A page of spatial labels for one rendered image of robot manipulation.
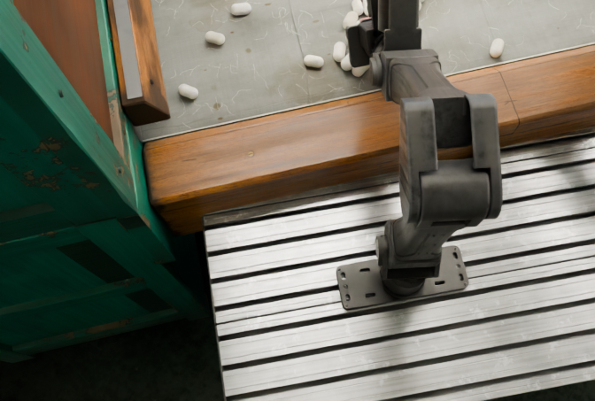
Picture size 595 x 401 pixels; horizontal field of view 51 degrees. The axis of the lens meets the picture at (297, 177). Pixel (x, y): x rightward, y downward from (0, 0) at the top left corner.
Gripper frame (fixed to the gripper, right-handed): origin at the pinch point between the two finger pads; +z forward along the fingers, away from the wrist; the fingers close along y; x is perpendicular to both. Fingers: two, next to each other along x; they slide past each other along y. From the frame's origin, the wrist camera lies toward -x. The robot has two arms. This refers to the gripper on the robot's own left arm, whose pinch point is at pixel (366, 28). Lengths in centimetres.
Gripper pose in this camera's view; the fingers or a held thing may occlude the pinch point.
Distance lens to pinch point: 109.5
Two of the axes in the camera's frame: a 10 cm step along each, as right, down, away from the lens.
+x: 1.7, 8.7, 4.6
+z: -1.6, -4.4, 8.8
